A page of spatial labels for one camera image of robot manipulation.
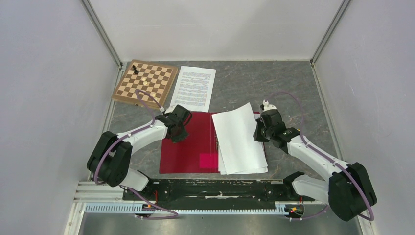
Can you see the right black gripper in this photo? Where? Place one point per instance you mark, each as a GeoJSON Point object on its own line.
{"type": "Point", "coordinates": [257, 135]}

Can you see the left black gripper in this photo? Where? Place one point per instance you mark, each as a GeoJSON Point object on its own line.
{"type": "Point", "coordinates": [181, 137]}

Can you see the printed text paper sheet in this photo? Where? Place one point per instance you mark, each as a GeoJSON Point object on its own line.
{"type": "Point", "coordinates": [193, 88]}

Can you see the red clip file folder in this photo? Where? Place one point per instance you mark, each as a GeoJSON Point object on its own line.
{"type": "Point", "coordinates": [198, 153]}

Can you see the white paper stack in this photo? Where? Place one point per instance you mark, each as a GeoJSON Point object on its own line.
{"type": "Point", "coordinates": [239, 153]}

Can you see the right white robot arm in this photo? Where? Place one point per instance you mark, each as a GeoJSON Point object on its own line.
{"type": "Point", "coordinates": [345, 188]}

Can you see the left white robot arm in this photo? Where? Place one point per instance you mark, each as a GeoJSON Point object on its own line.
{"type": "Point", "coordinates": [109, 162]}

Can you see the wooden chessboard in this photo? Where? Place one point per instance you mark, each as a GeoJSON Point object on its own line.
{"type": "Point", "coordinates": [130, 89]}

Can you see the black chess piece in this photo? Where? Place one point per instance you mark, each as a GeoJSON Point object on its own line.
{"type": "Point", "coordinates": [135, 69]}

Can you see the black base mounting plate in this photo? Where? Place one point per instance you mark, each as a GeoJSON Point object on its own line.
{"type": "Point", "coordinates": [218, 194]}

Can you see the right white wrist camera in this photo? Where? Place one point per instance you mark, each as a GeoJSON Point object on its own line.
{"type": "Point", "coordinates": [268, 106]}

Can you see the white slotted cable duct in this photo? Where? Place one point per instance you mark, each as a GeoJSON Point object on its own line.
{"type": "Point", "coordinates": [139, 208]}

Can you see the left aluminium frame post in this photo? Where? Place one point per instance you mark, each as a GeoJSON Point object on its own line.
{"type": "Point", "coordinates": [101, 32]}

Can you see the aluminium frame post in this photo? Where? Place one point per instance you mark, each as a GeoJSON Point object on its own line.
{"type": "Point", "coordinates": [101, 32]}
{"type": "Point", "coordinates": [330, 30]}

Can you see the right aluminium frame post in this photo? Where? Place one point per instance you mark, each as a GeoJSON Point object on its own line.
{"type": "Point", "coordinates": [330, 30]}

